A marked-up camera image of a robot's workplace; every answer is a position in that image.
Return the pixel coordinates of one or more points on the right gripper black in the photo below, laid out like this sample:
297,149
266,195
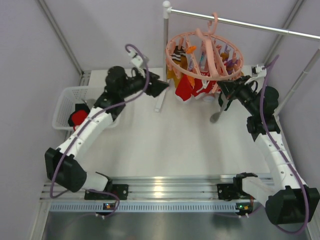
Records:
233,87

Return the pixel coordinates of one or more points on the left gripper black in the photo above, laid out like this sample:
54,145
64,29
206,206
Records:
158,86

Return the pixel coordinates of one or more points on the grey sock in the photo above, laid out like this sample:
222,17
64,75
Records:
215,117
89,102

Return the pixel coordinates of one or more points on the pink round clip hanger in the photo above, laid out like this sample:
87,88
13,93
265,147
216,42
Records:
197,46

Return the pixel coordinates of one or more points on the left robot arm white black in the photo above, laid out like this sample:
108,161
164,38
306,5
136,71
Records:
63,165

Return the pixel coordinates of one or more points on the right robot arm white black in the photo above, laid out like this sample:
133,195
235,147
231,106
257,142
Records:
290,200

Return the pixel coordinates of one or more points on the red hanging sock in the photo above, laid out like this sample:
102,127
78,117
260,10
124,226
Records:
202,87
184,89

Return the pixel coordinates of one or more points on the mustard hanging sock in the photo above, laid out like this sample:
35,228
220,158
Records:
179,58

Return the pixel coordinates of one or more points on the silver clothes rack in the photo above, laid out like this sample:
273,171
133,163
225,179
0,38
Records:
217,71

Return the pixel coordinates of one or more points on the black sock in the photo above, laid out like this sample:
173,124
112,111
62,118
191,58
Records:
82,107

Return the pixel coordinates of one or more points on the red santa sock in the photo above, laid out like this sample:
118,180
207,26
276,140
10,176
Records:
77,118

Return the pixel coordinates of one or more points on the white plastic basket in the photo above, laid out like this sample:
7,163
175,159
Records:
66,104

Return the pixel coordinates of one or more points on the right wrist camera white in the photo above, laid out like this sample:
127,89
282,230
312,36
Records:
259,71

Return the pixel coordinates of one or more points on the right black mount plate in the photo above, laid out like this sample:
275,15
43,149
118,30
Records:
227,192

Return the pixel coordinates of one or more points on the black mount plate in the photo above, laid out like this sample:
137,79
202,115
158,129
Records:
120,190
227,192

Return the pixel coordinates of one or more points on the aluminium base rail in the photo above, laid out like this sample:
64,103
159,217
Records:
156,194

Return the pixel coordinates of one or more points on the left black mount plate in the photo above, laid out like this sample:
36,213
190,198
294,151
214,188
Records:
120,190

